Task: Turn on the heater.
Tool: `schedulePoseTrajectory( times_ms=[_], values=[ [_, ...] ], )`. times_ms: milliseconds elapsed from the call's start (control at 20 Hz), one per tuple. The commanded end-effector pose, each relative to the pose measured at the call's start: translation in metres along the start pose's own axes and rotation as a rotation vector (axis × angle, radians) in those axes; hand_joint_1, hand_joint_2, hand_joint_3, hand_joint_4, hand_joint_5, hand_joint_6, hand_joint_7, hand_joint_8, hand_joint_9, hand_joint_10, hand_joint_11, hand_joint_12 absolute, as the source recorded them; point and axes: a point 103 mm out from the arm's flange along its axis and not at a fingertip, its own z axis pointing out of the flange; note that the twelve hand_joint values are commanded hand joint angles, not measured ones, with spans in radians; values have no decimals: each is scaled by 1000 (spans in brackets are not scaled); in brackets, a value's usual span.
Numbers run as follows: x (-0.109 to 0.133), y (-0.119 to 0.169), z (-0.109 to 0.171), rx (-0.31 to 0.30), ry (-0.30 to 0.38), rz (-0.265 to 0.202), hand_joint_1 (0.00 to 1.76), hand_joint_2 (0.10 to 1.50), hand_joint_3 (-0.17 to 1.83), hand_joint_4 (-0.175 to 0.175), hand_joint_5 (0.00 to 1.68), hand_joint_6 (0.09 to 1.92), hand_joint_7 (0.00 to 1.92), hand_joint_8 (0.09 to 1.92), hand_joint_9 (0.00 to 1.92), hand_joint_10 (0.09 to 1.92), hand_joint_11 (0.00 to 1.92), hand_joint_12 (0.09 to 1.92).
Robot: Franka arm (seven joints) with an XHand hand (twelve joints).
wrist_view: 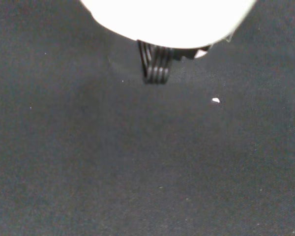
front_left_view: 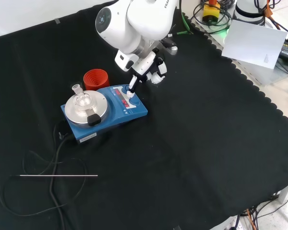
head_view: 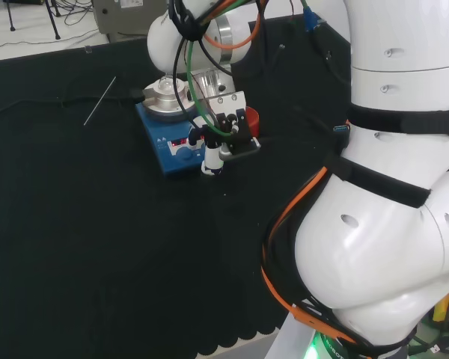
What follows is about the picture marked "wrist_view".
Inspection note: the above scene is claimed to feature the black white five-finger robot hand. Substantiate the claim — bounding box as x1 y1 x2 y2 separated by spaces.
80 0 258 86

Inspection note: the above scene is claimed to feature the black bench cloth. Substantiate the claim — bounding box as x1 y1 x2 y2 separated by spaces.
0 0 295 236

